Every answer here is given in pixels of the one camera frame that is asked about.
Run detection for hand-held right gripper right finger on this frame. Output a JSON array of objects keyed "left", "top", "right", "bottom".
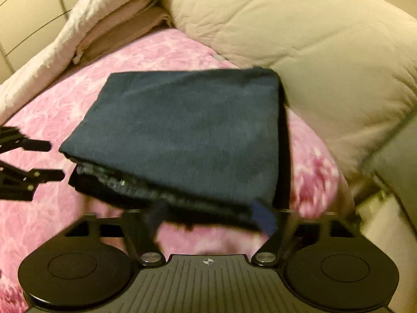
[{"left": 251, "top": 202, "right": 355, "bottom": 266}]

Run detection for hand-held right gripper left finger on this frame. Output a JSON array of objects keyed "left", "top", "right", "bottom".
[{"left": 63, "top": 202, "right": 168, "bottom": 266}]

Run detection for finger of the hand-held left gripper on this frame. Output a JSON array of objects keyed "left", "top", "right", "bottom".
[
  {"left": 0, "top": 125, "right": 53, "bottom": 154},
  {"left": 0, "top": 160, "right": 66, "bottom": 201}
]

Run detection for dark blue jeans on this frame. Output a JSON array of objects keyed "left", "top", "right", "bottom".
[{"left": 59, "top": 67, "right": 293, "bottom": 236}]

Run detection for pink floral bedsheet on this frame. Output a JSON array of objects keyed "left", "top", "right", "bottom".
[{"left": 0, "top": 28, "right": 356, "bottom": 313}]

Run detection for beige wardrobe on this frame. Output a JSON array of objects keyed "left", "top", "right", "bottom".
[{"left": 0, "top": 0, "right": 83, "bottom": 70}]

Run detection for white crumpled blanket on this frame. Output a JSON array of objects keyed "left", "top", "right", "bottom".
[{"left": 0, "top": 0, "right": 163, "bottom": 119}]

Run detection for beige folded cloth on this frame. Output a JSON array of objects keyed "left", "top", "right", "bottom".
[{"left": 73, "top": 0, "right": 175, "bottom": 66}]

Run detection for pale quilted duvet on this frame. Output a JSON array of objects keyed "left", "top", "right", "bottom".
[{"left": 160, "top": 0, "right": 417, "bottom": 246}]

